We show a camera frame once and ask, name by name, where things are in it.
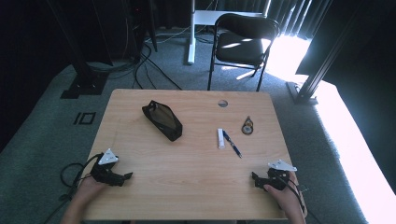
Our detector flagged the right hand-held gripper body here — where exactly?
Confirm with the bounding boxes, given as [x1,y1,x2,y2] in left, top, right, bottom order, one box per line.
[262,159,298,191]

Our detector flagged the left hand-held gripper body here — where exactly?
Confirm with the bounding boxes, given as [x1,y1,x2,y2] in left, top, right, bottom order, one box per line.
[90,147,125,187]

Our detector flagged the blue pen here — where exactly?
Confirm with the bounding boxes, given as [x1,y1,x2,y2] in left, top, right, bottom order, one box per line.
[221,129,243,160]

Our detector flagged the white glue stick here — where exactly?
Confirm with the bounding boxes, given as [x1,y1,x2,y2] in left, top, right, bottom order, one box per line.
[217,128,226,150]

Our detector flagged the black mesh pencil case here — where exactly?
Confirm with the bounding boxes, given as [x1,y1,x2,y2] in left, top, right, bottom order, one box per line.
[141,99,184,143]

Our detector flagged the person's left hand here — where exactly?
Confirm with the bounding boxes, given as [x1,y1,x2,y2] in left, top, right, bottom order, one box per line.
[74,176,107,207]

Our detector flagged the person's right hand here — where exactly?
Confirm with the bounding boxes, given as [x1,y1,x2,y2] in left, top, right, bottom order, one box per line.
[263,173,308,219]

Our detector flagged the black metal stand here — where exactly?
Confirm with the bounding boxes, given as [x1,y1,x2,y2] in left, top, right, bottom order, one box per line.
[285,0,368,106]
[46,0,110,100]

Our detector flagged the black folding chair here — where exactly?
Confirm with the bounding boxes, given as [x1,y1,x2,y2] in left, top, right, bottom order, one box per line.
[206,12,280,92]

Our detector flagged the dark pleated curtain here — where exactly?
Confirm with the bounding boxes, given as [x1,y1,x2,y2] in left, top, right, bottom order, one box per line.
[267,0,332,40]

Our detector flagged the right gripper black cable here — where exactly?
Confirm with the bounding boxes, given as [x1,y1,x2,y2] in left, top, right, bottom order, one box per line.
[276,173,321,224]

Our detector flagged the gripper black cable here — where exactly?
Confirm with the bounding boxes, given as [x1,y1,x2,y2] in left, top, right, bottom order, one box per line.
[43,153,104,224]
[276,173,321,224]

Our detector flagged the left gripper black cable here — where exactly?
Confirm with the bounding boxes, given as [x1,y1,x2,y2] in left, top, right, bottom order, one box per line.
[43,153,104,224]

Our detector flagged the bundle of floor cables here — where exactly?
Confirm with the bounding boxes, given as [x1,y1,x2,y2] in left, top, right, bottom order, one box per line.
[87,17,183,91]

